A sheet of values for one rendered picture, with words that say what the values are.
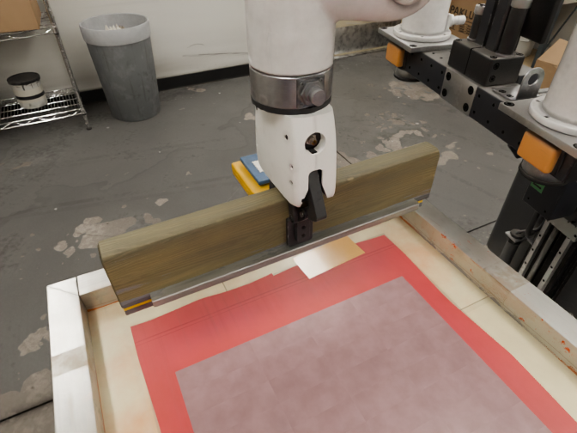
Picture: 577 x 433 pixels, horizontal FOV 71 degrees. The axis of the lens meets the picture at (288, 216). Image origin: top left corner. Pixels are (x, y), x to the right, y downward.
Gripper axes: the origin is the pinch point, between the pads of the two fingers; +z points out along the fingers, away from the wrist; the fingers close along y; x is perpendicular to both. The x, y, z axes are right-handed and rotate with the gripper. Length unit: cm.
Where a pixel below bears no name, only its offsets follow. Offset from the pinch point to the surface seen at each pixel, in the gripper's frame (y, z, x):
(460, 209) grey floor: 83, 111, -147
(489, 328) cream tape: -16.0, 14.8, -20.9
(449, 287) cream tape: -8.3, 14.8, -21.2
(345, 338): -8.7, 14.6, -3.2
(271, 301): 0.8, 14.6, 2.8
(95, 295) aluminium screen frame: 10.4, 11.9, 24.1
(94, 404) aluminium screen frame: -5.5, 11.0, 25.9
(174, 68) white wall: 322, 93, -52
